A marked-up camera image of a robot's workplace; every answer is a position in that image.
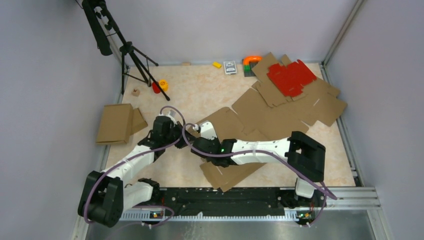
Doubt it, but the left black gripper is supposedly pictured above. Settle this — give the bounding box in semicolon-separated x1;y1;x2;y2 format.
163;120;196;149

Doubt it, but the brown cardboard box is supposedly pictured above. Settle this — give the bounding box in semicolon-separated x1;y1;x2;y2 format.
95;103;148;145
197;107;269;192

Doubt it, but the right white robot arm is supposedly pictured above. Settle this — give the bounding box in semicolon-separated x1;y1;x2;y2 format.
190;121;329;206

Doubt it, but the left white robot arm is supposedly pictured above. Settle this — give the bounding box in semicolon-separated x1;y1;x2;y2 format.
77;113;195;228

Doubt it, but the folded brown cardboard box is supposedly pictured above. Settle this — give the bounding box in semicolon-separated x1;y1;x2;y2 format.
95;103;148;145

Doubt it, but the playing card deck box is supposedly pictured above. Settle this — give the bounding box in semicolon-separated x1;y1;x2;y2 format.
223;60;237;75

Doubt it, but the yellow round toy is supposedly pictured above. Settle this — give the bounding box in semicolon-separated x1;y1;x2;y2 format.
159;79;169;92

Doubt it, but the small wooden cube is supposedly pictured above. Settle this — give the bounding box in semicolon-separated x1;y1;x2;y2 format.
131;88;141;97

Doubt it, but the large brown cardboard sheet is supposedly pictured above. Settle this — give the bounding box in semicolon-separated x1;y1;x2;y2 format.
232;52;348;140

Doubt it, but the yellow small block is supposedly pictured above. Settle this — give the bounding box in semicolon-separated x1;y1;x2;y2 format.
212;61;222;69

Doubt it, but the orange horseshoe toy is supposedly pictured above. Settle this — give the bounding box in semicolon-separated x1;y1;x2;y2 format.
242;55;263;66

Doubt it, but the red flat cardboard blank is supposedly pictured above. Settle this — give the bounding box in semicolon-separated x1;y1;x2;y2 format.
266;59;317;97

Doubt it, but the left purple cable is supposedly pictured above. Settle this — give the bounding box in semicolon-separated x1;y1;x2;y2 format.
82;105;186;229

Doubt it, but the purple cable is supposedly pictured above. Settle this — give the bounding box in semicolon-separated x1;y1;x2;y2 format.
181;123;338;228
82;105;186;229

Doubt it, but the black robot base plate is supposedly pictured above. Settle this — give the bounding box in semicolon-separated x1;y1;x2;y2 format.
137;187;325;222

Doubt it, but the grey lego base plate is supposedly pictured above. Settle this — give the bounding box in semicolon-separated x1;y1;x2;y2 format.
243;69;256;77

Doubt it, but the black camera tripod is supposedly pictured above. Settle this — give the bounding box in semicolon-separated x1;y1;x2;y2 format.
79;0;171;101

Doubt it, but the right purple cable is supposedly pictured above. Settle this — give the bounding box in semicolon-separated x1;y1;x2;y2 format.
181;123;338;228

